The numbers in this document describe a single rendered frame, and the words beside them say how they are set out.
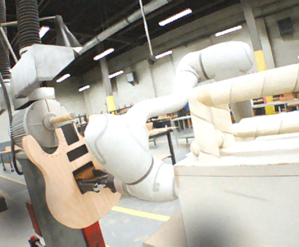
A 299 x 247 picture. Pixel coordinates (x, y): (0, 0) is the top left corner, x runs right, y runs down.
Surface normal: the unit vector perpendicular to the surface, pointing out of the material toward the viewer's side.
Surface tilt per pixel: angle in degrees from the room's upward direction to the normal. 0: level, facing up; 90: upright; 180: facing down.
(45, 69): 90
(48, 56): 90
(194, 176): 90
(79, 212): 89
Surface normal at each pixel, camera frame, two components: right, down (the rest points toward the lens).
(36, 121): 0.67, -0.11
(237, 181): -0.63, 0.17
